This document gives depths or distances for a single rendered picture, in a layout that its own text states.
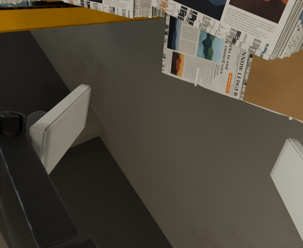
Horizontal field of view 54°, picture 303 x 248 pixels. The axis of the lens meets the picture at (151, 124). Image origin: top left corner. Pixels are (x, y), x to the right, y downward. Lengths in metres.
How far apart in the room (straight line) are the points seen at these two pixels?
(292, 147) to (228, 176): 1.86
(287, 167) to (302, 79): 0.84
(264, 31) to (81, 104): 0.41
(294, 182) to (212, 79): 0.99
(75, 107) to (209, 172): 1.98
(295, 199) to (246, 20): 0.41
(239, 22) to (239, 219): 1.76
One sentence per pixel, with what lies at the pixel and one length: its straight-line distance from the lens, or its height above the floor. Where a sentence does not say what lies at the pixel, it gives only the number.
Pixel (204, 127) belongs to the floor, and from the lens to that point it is 2.01.
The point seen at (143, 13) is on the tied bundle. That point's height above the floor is 1.03.
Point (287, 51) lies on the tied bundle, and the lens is 0.62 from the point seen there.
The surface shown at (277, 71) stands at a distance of 1.04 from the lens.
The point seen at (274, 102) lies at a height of 0.60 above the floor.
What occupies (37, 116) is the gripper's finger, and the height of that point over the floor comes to 1.50.
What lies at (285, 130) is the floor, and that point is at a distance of 1.76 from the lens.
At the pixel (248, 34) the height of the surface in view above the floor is 1.07.
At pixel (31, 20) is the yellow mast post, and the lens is 1.52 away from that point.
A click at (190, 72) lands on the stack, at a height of 0.60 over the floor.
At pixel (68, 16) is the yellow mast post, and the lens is 1.61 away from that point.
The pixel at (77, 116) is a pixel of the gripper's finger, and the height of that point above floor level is 1.48.
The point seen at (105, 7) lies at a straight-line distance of 0.79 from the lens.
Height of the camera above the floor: 1.56
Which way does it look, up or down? 42 degrees down
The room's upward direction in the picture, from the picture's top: 114 degrees counter-clockwise
